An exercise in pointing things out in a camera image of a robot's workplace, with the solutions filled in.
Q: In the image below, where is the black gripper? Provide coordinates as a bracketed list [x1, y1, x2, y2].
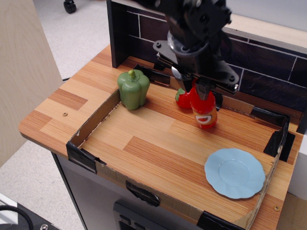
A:
[153, 39, 239, 101]

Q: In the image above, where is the red hot sauce bottle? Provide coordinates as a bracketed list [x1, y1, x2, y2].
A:
[190, 79, 217, 129]

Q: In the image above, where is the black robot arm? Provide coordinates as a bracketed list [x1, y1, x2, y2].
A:
[137, 0, 239, 100]

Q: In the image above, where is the cardboard fence with black tape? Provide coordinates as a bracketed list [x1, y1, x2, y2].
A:
[67, 61, 290, 230]

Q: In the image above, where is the red toy strawberry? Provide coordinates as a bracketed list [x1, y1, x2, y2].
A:
[175, 88, 191, 109]

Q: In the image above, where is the green toy bell pepper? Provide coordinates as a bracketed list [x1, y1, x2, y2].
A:
[117, 69, 150, 110]

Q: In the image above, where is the dark tiled backsplash panel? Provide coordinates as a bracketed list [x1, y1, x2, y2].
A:
[107, 0, 307, 133]

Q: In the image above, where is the light blue plate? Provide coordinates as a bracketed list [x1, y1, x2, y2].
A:
[204, 148, 266, 199]

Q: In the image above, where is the black caster wheel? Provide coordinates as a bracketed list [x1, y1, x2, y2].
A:
[63, 0, 77, 14]

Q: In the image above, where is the grey cabinet base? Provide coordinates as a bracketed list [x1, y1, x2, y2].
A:
[53, 154, 198, 230]

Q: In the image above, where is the light wooden board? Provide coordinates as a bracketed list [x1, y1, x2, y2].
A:
[0, 0, 62, 165]

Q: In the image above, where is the black braided cable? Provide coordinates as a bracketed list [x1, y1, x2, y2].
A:
[0, 205, 35, 230]

